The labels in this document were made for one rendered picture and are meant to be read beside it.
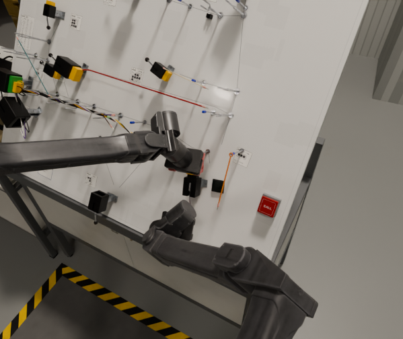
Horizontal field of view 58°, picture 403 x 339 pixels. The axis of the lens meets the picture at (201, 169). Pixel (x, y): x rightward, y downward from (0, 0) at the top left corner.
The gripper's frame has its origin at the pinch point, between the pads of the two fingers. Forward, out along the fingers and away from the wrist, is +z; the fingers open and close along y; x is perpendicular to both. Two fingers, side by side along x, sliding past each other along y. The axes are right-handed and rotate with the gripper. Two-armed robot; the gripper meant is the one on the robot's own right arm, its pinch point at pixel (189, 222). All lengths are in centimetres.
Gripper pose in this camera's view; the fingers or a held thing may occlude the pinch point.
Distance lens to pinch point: 113.7
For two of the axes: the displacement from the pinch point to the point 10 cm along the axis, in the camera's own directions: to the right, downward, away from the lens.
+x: -1.7, 9.8, 0.5
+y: -9.1, -1.8, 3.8
